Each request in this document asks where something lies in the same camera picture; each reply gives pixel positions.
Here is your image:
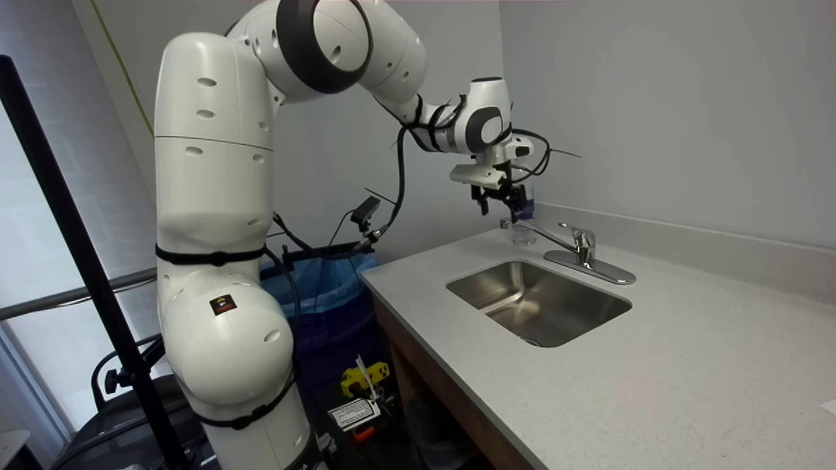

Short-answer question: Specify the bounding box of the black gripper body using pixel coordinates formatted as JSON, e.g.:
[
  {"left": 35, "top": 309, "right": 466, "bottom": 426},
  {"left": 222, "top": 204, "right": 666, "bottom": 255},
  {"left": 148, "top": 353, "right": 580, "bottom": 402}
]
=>
[{"left": 449, "top": 165, "right": 526, "bottom": 205}]

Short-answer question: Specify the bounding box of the chrome sink faucet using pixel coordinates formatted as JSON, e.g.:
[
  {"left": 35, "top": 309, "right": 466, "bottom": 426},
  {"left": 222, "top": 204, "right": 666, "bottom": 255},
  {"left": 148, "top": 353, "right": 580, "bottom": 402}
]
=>
[{"left": 526, "top": 221, "right": 634, "bottom": 285}]

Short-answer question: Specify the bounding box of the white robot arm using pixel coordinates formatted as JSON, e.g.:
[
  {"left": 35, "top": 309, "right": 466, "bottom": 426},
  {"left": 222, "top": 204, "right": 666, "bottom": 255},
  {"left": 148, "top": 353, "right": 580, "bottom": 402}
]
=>
[{"left": 153, "top": 0, "right": 529, "bottom": 470}]

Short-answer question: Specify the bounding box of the clear smartwater plastic bottle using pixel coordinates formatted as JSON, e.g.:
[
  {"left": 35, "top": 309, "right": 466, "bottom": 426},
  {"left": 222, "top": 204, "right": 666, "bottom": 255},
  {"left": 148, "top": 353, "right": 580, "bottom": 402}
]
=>
[{"left": 508, "top": 208, "right": 536, "bottom": 248}]

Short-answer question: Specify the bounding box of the stainless steel sink basin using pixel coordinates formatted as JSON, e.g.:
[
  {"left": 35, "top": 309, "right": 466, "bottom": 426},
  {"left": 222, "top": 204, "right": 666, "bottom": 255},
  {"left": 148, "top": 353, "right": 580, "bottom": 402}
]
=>
[{"left": 445, "top": 261, "right": 632, "bottom": 346}]

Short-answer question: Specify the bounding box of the blue trash bin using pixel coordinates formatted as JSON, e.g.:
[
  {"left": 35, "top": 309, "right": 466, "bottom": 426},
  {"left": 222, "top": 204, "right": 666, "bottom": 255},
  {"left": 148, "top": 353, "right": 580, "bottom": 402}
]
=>
[{"left": 260, "top": 252, "right": 387, "bottom": 431}]

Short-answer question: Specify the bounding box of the yellow black tool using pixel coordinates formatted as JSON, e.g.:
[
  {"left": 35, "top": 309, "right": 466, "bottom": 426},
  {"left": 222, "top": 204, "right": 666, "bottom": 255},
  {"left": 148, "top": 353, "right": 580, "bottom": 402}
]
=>
[{"left": 340, "top": 359, "right": 392, "bottom": 398}]

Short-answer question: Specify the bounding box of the white labelled box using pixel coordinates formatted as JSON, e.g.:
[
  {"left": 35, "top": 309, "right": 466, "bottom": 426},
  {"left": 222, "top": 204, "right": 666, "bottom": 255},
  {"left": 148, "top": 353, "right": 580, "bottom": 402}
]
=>
[{"left": 328, "top": 398, "right": 381, "bottom": 431}]

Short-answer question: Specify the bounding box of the black cart base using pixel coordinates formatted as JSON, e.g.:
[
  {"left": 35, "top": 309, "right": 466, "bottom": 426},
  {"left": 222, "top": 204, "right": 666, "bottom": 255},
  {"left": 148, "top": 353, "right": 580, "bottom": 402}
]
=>
[{"left": 52, "top": 353, "right": 220, "bottom": 470}]

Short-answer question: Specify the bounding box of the small black mounted camera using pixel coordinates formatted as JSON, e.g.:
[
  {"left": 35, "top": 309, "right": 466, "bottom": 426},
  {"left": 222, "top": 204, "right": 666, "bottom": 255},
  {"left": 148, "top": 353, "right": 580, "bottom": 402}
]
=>
[{"left": 349, "top": 195, "right": 379, "bottom": 231}]

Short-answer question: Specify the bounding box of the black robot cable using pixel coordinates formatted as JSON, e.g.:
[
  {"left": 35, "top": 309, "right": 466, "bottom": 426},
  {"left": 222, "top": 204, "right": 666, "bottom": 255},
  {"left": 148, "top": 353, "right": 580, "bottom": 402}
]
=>
[{"left": 269, "top": 101, "right": 554, "bottom": 257}]

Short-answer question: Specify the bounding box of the black camera stand pole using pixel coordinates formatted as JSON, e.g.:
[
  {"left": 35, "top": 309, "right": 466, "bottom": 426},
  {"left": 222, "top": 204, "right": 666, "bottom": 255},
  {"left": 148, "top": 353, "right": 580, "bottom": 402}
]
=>
[{"left": 0, "top": 55, "right": 188, "bottom": 470}]

